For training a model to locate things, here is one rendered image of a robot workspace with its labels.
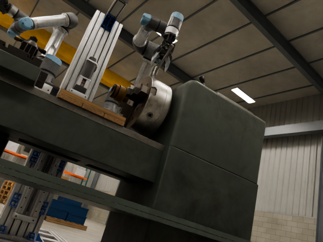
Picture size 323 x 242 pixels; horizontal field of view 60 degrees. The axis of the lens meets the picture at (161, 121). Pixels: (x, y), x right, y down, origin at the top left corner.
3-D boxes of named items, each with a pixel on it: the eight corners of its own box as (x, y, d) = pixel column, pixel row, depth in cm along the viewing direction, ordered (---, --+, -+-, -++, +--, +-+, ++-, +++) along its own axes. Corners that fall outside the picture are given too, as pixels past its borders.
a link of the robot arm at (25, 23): (86, 23, 212) (25, 32, 177) (78, 27, 219) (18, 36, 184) (81, 7, 209) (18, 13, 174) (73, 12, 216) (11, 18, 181)
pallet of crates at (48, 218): (72, 225, 835) (81, 199, 864) (86, 231, 779) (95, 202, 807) (34, 216, 762) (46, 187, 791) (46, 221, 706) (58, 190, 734)
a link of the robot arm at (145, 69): (119, 104, 222) (146, 39, 212) (136, 112, 225) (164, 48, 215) (119, 108, 210) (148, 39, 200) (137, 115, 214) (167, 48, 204)
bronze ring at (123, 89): (127, 92, 154) (112, 85, 150) (134, 87, 146) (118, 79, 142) (121, 107, 151) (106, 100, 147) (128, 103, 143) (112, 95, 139)
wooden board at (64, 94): (98, 137, 155) (100, 131, 156) (123, 126, 124) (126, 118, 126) (44, 115, 143) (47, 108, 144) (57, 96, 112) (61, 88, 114)
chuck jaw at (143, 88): (144, 98, 151) (156, 88, 141) (142, 105, 148) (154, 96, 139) (127, 89, 146) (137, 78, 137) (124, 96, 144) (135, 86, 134)
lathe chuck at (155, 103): (130, 137, 163) (147, 90, 172) (154, 133, 136) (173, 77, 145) (116, 131, 160) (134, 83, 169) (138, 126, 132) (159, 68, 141)
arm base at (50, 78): (28, 83, 192) (34, 71, 195) (50, 93, 198) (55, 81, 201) (31, 76, 179) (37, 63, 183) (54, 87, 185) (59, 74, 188)
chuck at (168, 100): (134, 139, 165) (152, 92, 174) (160, 136, 137) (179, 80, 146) (130, 137, 163) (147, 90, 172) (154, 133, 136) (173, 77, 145)
